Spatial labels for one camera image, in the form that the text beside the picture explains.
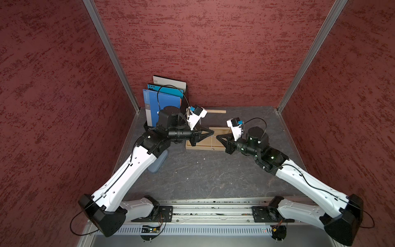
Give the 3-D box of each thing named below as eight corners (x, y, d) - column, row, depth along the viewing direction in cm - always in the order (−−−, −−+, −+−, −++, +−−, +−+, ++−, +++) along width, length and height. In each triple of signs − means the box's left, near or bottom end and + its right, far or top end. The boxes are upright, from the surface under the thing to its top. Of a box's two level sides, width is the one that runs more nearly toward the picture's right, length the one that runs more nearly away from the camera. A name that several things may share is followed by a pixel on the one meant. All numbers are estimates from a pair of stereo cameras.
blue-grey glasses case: (149, 171, 90) (147, 168, 88) (165, 151, 99) (164, 149, 96) (154, 174, 89) (153, 172, 86) (170, 154, 97) (169, 152, 94)
